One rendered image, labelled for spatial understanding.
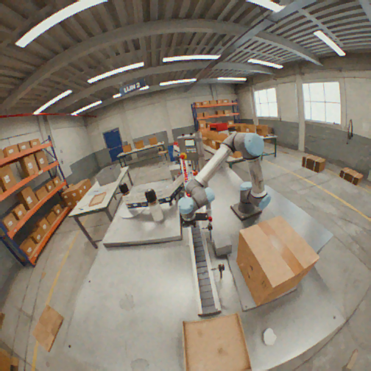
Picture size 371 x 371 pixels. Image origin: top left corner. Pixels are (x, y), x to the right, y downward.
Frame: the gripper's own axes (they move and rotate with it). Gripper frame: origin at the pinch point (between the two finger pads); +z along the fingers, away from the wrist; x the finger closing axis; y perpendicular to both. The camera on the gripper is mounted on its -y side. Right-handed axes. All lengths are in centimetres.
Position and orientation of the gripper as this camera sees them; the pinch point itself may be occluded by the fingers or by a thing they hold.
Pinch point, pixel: (194, 224)
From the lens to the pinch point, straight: 97.8
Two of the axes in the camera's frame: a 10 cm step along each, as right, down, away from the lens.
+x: 1.4, 8.2, -5.6
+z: 1.3, 5.4, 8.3
